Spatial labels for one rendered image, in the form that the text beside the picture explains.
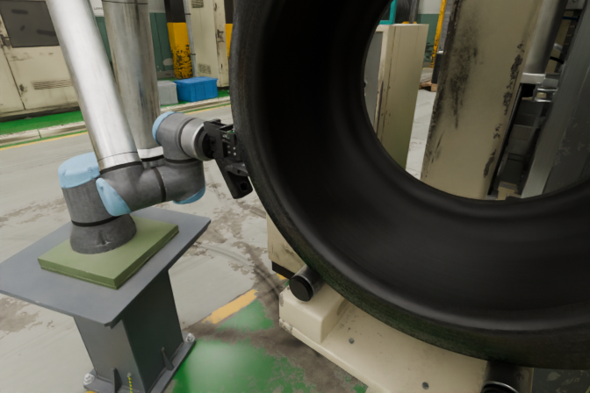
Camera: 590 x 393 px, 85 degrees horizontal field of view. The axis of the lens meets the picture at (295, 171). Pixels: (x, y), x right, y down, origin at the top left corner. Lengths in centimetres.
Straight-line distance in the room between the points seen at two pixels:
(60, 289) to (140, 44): 72
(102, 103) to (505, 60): 79
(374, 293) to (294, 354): 116
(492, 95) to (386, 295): 42
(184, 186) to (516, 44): 72
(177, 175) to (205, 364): 97
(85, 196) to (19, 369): 97
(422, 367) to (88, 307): 82
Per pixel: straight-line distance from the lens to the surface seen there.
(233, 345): 162
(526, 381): 51
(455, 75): 70
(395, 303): 43
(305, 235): 45
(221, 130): 66
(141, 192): 80
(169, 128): 78
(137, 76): 104
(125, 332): 131
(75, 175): 109
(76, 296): 112
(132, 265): 110
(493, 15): 68
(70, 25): 90
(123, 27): 102
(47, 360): 187
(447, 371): 62
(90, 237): 117
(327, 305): 57
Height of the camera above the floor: 129
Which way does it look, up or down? 25 degrees down
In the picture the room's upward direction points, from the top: straight up
